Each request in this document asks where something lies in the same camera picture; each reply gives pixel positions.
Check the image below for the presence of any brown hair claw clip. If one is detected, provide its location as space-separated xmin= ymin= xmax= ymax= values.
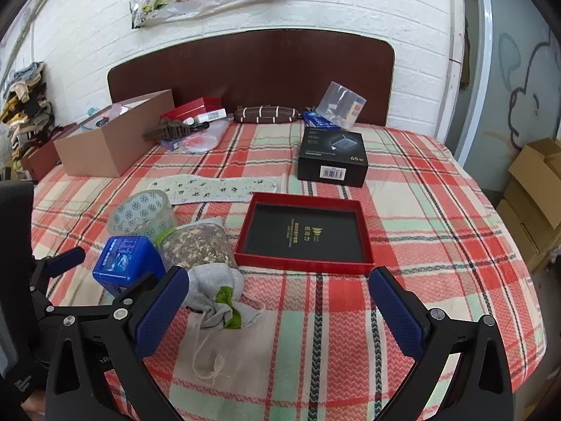
xmin=141 ymin=119 xmax=196 ymax=142

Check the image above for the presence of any shallow red box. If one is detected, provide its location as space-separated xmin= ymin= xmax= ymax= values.
xmin=234 ymin=192 xmax=375 ymax=276

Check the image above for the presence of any black charger box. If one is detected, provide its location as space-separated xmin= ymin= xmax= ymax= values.
xmin=297 ymin=126 xmax=369 ymax=188

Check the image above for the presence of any clear plastic box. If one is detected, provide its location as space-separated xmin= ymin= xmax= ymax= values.
xmin=316 ymin=81 xmax=366 ymax=127

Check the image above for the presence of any plaid bed sheet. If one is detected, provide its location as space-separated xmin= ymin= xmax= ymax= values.
xmin=33 ymin=120 xmax=548 ymax=421

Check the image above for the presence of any clear plastic bag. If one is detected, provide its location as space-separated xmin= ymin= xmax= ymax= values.
xmin=161 ymin=120 xmax=230 ymax=155

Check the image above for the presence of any brown striped pouch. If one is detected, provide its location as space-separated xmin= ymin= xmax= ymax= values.
xmin=233 ymin=105 xmax=300 ymax=124

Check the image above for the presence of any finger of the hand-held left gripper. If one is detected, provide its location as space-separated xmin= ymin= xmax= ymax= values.
xmin=27 ymin=247 xmax=87 ymax=310
xmin=43 ymin=272 xmax=168 ymax=322

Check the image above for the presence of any pale door with cartoon drawing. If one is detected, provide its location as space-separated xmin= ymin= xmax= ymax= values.
xmin=456 ymin=0 xmax=561 ymax=194

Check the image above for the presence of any dark brown small box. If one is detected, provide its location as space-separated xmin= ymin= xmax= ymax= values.
xmin=21 ymin=125 xmax=77 ymax=181

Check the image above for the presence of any pile of clothes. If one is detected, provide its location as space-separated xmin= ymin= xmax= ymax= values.
xmin=0 ymin=61 xmax=55 ymax=172

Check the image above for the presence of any patterned shoe insole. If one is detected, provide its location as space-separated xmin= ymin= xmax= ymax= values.
xmin=147 ymin=173 xmax=280 ymax=206

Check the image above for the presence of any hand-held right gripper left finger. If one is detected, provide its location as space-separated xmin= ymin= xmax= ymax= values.
xmin=45 ymin=267 xmax=190 ymax=421

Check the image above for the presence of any stack of cardboard boxes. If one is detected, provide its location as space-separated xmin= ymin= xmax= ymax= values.
xmin=494 ymin=137 xmax=561 ymax=275

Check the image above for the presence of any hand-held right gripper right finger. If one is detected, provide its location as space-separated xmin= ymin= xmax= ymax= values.
xmin=368 ymin=267 xmax=514 ymax=421

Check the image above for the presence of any patterned tape roll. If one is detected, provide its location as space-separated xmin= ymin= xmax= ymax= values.
xmin=106 ymin=189 xmax=177 ymax=238

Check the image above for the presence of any small blue box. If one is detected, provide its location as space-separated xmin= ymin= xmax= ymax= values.
xmin=92 ymin=235 xmax=166 ymax=300

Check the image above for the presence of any clear bag of dried herbs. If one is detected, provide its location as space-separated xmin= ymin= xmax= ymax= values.
xmin=154 ymin=217 xmax=238 ymax=273

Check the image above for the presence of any brown cardboard box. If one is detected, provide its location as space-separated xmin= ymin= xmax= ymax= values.
xmin=53 ymin=89 xmax=176 ymax=178

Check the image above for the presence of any grey drawstring cloth pouch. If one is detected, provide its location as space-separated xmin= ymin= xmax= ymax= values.
xmin=180 ymin=264 xmax=266 ymax=382

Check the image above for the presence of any brown wooden headboard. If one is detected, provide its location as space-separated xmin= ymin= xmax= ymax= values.
xmin=107 ymin=30 xmax=395 ymax=127

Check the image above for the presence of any red and white box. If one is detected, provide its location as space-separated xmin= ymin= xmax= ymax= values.
xmin=160 ymin=96 xmax=226 ymax=126

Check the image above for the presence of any blue packet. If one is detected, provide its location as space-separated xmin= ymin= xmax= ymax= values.
xmin=303 ymin=111 xmax=336 ymax=130

